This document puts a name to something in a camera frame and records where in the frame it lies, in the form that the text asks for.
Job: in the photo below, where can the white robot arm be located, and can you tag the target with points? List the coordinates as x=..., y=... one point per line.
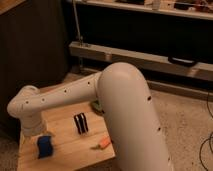
x=130, y=116

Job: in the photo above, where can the long metal case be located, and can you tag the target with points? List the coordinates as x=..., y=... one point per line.
x=145, y=61

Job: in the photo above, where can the orange toy carrot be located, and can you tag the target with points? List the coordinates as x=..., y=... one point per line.
x=103, y=143

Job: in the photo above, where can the blue sponge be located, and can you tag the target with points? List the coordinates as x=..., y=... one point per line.
x=45, y=148

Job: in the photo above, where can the metal pole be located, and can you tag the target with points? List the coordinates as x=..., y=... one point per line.
x=79, y=37

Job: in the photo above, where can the wooden shelf board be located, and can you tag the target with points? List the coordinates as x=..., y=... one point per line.
x=153, y=8

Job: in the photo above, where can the black case handle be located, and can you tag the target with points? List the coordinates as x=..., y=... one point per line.
x=182, y=63

